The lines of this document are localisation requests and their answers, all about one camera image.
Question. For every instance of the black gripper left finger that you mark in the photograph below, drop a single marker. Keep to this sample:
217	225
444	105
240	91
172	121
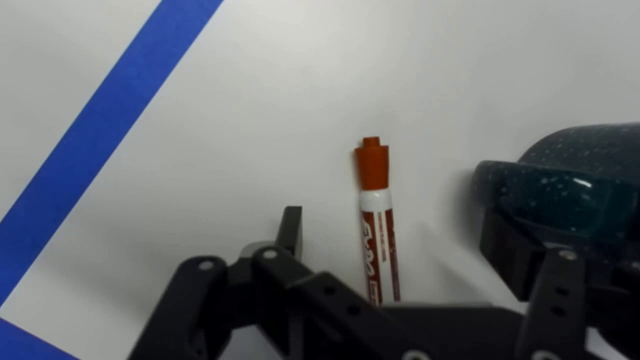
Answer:
281	307

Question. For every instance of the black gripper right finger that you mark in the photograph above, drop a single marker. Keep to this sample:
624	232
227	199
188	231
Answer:
567	307

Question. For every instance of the orange marker pen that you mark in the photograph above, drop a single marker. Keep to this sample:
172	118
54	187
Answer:
377	221

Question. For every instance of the dark teal speckled mug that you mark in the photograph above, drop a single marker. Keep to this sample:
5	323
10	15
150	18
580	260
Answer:
573	180

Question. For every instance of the blue tape strip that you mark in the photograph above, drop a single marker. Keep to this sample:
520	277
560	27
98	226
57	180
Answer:
20	347
101	126

